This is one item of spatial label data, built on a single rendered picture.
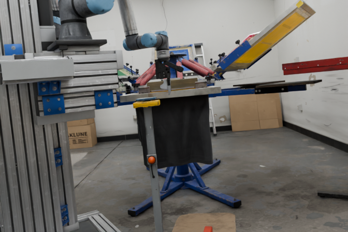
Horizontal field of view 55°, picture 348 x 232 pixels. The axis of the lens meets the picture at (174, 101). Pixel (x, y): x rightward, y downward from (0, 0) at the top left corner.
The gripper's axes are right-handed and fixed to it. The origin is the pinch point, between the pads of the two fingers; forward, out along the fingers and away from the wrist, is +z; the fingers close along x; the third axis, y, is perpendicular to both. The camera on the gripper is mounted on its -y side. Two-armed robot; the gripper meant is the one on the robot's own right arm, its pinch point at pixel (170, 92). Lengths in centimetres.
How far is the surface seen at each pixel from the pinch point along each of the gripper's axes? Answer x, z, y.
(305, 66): -59, -9, -100
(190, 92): 1.9, 1.2, -11.7
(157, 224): 21, 68, 13
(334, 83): -235, 14, -200
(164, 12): -471, -145, 14
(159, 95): 2.0, 0.7, 6.1
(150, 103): 25.7, 4.0, 9.6
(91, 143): -423, 91, 171
